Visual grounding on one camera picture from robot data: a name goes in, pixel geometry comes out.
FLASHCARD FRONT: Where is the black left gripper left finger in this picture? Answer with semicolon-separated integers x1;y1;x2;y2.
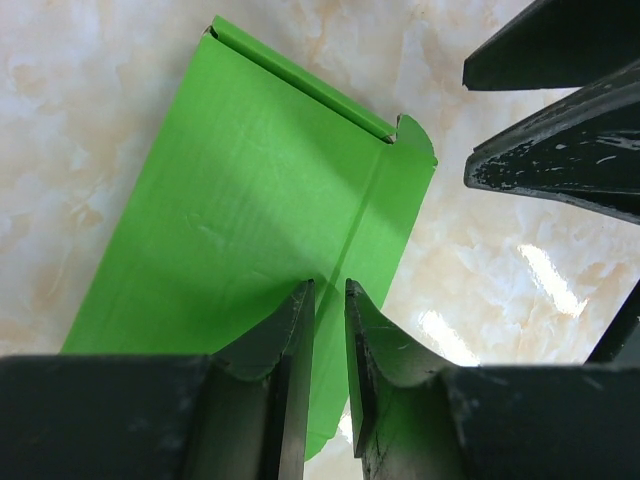
1;280;315;479

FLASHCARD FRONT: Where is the green paper box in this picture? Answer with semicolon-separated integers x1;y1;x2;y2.
63;17;437;456

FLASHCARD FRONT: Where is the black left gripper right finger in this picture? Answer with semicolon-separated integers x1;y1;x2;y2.
345;280;639;479

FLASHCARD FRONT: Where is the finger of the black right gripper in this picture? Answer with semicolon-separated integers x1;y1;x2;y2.
462;0;639;91
464;62;639;223

